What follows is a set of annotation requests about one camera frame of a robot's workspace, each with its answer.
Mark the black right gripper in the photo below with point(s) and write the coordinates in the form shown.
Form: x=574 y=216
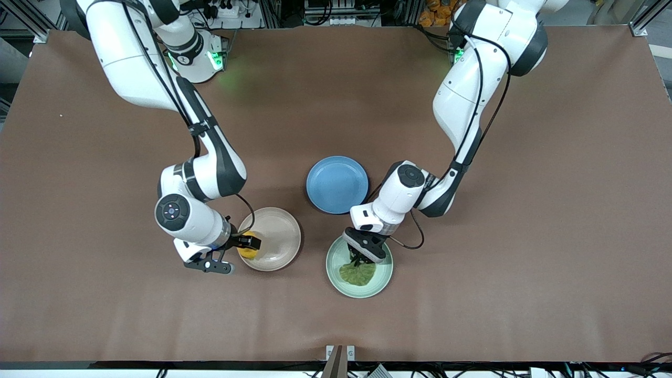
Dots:
x=238 y=241

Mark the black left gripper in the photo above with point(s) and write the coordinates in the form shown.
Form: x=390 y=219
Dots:
x=359 y=258

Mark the yellow lemon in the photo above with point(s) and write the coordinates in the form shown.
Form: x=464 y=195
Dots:
x=248 y=254

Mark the green lettuce leaf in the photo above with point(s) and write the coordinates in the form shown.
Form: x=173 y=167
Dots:
x=358 y=275

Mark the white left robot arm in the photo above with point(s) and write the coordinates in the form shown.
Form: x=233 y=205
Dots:
x=462 y=100

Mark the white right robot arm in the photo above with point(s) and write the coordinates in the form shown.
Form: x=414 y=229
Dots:
x=131 y=63

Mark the pale beige plate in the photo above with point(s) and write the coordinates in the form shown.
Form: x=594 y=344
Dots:
x=278 y=236

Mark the pale green plate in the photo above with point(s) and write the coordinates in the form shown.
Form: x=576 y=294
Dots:
x=367 y=289

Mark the blue plate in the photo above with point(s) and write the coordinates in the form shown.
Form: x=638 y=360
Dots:
x=337 y=185

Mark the grey vented box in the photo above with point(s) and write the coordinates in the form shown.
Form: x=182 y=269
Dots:
x=379 y=373

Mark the white power strip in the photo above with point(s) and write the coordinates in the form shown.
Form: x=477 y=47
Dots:
x=346 y=21
x=231 y=11

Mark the pile of orange items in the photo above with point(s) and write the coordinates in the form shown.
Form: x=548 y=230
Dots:
x=433 y=16

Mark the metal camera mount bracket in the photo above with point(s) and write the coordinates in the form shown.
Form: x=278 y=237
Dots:
x=336 y=365

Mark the aluminium frame profile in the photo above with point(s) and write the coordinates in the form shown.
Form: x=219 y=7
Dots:
x=44 y=34
x=638 y=29

